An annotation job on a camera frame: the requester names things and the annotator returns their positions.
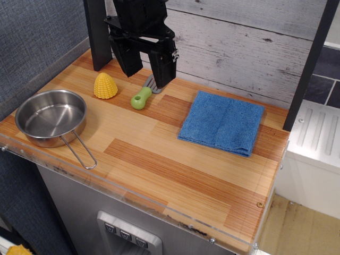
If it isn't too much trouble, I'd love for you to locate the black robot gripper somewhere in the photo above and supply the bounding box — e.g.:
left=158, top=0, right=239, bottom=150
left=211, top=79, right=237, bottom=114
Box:
left=105, top=1, right=179, bottom=89

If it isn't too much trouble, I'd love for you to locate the yellow toy corn cob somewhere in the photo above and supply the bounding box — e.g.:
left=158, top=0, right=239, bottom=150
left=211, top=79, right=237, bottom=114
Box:
left=93, top=72, right=118, bottom=99

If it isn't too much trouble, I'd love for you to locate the blue folded cloth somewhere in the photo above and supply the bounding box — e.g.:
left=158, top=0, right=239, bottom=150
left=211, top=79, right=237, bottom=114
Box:
left=178, top=91, right=265, bottom=157

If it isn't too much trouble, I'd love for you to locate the clear acrylic table edge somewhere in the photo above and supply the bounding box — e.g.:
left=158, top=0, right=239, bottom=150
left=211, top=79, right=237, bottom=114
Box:
left=1, top=126, right=288, bottom=254

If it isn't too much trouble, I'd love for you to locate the silver dispenser button panel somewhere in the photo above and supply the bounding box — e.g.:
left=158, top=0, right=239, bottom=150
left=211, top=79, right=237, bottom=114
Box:
left=97, top=210, right=163, bottom=254

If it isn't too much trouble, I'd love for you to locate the white toy sink unit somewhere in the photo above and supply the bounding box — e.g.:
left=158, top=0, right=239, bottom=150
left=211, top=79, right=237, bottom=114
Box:
left=275, top=100, right=339, bottom=218

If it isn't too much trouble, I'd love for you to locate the yellow toy on floor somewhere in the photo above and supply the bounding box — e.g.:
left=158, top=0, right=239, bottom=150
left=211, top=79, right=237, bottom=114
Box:
left=6, top=245, right=33, bottom=255

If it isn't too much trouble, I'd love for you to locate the green handled grey toy spatula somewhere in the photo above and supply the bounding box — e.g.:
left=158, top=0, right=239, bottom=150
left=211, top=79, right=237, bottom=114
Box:
left=130, top=74, right=162, bottom=110

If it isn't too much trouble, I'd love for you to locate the dark left frame post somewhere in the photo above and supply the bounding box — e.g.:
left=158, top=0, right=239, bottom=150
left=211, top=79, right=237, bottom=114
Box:
left=83, top=0, right=112, bottom=71

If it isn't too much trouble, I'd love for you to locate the dark frame post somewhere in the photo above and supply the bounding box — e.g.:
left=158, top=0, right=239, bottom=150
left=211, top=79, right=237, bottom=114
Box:
left=83, top=0, right=112, bottom=71
left=283, top=0, right=339, bottom=131

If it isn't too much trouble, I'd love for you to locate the steel pan with wire handle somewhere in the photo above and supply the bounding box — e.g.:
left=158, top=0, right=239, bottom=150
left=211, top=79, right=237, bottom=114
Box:
left=15, top=90, right=97, bottom=169

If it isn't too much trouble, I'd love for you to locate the dark right frame post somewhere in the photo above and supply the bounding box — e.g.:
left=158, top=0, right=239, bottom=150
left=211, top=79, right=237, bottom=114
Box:
left=283, top=0, right=339, bottom=131

